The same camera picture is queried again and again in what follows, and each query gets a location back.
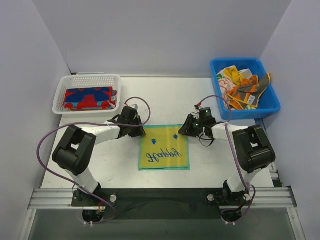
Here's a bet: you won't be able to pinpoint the green teal towel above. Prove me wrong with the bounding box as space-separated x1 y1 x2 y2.
138 124 190 171

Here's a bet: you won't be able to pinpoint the red blue tiger towel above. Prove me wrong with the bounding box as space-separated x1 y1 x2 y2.
63 86 118 111

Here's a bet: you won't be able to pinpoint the grey orange-edged towel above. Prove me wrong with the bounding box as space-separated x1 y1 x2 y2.
227 72 272 110

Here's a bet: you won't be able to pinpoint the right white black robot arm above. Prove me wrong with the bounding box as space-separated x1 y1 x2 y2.
178 107 276 194

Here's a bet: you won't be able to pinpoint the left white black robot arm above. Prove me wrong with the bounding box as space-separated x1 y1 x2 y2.
52 104 146 195

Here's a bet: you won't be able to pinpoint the white patterned towel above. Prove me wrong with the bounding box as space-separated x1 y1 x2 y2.
216 67 236 110

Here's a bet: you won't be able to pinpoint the yellow orange towel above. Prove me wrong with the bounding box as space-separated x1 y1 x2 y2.
223 65 244 86

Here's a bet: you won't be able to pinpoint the blue plastic bin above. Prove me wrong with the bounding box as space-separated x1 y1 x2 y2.
210 57 281 120

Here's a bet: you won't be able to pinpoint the white perforated plastic basket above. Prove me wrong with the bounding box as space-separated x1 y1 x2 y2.
52 73 122 115

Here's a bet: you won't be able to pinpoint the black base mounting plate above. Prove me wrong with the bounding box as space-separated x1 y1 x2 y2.
71 188 253 221

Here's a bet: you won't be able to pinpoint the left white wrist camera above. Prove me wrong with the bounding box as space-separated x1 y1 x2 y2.
130 104 139 111

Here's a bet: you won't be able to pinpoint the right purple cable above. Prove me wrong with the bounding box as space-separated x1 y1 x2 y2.
194 95 256 223

